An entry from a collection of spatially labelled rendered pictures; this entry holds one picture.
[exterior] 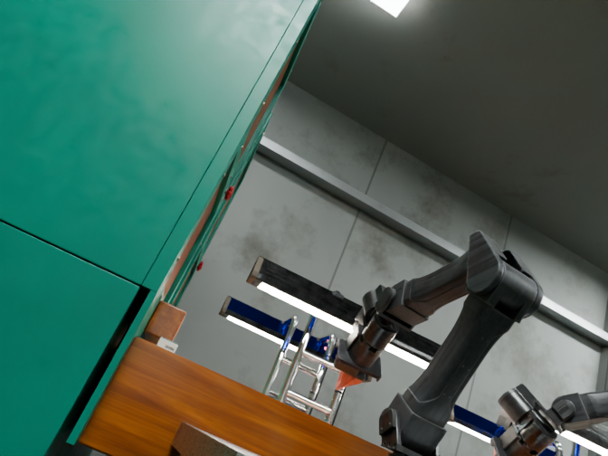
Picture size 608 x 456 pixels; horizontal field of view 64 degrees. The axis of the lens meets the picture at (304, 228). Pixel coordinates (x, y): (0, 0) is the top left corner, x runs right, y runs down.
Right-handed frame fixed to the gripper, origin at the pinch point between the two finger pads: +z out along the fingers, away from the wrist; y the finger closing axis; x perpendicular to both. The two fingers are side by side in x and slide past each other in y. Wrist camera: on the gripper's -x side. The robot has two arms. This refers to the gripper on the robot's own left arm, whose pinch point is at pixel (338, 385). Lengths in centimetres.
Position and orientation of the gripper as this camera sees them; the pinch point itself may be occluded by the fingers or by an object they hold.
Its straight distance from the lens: 111.9
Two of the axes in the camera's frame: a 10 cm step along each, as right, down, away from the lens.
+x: -0.9, 4.3, -9.0
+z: -4.6, 7.8, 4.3
